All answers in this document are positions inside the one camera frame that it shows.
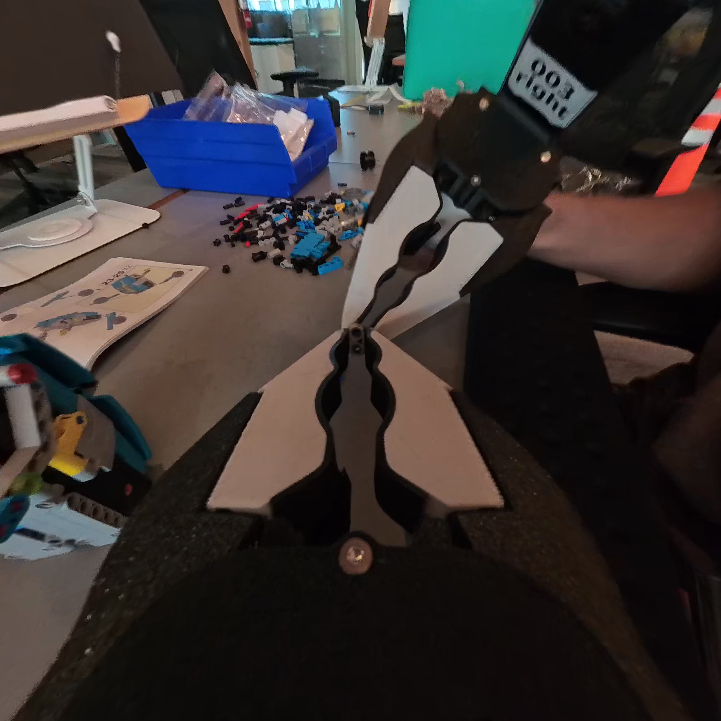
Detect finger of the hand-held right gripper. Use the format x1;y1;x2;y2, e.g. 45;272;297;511
342;165;443;327
372;220;505;340

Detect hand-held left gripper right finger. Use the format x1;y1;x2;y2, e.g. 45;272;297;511
363;328;505;519

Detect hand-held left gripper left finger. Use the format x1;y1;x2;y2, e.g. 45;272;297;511
206;328;351;514

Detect pile of toy brick parts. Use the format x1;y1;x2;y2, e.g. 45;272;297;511
213;187;375;277

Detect toy brick robot model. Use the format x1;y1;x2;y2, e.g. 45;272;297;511
0;332;154;561

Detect person's right forearm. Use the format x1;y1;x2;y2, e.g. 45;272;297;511
528;183;721;294

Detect black perforated wrist rest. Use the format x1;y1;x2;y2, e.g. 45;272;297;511
463;259;620;508

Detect blue storage bin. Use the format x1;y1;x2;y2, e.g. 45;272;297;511
123;95;339;192

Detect black office chair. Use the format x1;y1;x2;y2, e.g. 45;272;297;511
269;68;320;98

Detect clear plastic bags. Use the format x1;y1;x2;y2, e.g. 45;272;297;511
183;69;316;162

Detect orange striped traffic cone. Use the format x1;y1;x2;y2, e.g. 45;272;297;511
655;83;721;198

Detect instruction booklet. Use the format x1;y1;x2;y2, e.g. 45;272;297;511
0;257;209;371

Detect white tablet stand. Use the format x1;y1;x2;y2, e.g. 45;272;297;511
0;95;162;289

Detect black screen panel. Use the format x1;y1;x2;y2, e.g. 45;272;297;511
0;0;187;116

